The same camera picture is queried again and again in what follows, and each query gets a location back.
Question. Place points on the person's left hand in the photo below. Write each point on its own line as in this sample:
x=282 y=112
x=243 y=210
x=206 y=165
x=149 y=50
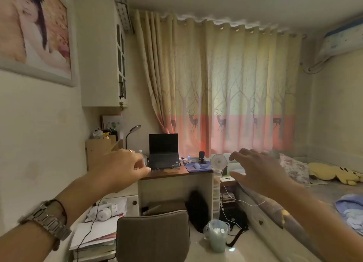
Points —
x=119 y=169

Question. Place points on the person's right hand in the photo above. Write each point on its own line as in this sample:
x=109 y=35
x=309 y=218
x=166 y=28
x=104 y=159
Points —
x=263 y=171

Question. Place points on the person's right middle finger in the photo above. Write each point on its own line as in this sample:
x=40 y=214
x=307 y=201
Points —
x=248 y=151

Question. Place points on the person's right thumb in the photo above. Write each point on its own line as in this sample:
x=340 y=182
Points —
x=239 y=178

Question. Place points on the person's left thumb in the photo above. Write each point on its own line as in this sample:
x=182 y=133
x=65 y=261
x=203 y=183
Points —
x=143 y=173

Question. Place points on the person's right forearm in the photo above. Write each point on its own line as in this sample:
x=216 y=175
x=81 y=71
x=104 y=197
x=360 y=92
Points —
x=320 y=219

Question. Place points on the person's left forearm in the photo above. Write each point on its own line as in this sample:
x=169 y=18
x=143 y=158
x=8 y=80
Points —
x=56 y=207

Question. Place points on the small bedside shelf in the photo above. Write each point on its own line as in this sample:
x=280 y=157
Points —
x=228 y=189

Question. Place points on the white desk fan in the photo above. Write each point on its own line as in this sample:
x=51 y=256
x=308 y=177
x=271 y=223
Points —
x=218 y=161

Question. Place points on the clear plastic drawer tower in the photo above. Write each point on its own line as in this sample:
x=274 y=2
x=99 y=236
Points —
x=216 y=196

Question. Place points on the black laptop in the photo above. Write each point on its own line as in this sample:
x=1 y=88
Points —
x=164 y=149

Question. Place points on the white and wood desk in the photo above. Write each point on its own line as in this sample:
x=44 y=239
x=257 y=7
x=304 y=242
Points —
x=173 y=189

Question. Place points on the blue mouse pad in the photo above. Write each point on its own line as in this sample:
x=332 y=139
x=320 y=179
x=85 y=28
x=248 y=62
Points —
x=202 y=168

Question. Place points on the black floor bag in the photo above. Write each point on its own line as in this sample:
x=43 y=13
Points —
x=236 y=217

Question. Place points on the black phone on stand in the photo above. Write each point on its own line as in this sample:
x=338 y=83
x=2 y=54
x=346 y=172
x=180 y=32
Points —
x=202 y=156

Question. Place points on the grey desk lamp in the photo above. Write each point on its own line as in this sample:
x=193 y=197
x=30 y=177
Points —
x=132 y=131

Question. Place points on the white computer mouse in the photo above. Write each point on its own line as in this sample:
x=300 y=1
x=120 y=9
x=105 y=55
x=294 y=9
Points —
x=196 y=166

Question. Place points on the black pen holder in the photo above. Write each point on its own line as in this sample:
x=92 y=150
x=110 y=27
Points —
x=113 y=135

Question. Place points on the wooden desk shelf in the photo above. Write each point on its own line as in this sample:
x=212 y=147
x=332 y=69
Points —
x=99 y=148

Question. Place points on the black backpack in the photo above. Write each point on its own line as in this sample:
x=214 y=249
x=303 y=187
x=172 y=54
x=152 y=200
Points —
x=198 y=207

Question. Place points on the floral pillow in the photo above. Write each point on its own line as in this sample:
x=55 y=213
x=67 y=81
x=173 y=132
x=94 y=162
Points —
x=296 y=169

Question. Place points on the white headphones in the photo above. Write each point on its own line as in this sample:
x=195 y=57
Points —
x=102 y=213

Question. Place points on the white picture card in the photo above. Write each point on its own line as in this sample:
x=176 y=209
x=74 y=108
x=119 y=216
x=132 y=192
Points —
x=113 y=122

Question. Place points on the pale green trash bin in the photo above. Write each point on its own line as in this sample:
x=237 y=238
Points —
x=216 y=236

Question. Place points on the grey brown chair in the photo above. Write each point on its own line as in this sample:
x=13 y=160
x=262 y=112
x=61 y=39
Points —
x=153 y=237

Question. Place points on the deer print curtain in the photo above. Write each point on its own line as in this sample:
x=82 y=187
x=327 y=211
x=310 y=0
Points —
x=221 y=85

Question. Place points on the stack of papers and books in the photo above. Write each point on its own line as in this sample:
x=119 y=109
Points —
x=96 y=236

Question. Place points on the yellow plush toy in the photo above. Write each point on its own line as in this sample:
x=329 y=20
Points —
x=331 y=172

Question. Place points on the white air conditioner pipe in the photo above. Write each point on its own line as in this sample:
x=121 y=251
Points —
x=314 y=66

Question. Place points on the silver metal wristwatch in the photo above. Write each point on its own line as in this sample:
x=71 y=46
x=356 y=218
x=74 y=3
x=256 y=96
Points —
x=45 y=220

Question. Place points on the blue clothing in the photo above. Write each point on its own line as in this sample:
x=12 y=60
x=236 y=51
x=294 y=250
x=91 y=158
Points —
x=350 y=210

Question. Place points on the covered air conditioner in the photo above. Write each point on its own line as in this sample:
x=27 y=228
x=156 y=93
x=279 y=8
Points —
x=341 y=40

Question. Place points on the patterned board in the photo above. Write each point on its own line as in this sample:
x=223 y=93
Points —
x=124 y=14

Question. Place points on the framed portrait picture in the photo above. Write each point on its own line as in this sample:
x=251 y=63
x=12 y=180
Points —
x=34 y=29

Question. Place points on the white wall cabinet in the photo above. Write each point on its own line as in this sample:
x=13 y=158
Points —
x=97 y=51

